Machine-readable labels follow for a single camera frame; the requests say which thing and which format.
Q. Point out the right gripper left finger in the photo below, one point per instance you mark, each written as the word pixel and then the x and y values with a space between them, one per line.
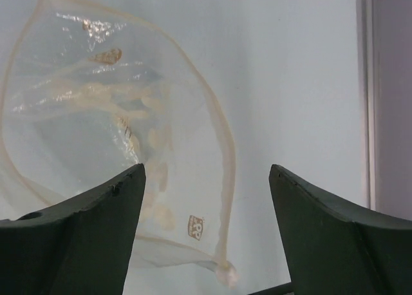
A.
pixel 80 246

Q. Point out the right aluminium frame post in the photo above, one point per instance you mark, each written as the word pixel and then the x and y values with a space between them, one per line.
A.
pixel 368 44

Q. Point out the clear zip top bag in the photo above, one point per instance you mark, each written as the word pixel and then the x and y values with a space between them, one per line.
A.
pixel 90 91

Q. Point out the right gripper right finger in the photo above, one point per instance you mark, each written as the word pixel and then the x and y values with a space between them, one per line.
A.
pixel 333 246

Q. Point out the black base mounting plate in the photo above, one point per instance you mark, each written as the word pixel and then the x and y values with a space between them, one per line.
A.
pixel 284 289

